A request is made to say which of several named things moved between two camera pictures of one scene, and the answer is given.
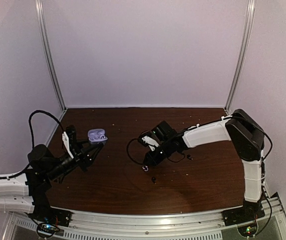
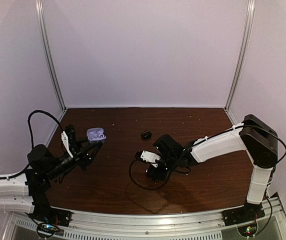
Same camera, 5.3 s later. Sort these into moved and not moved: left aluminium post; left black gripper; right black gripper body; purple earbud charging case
Moved: right black gripper body
Not moved: left black gripper; purple earbud charging case; left aluminium post
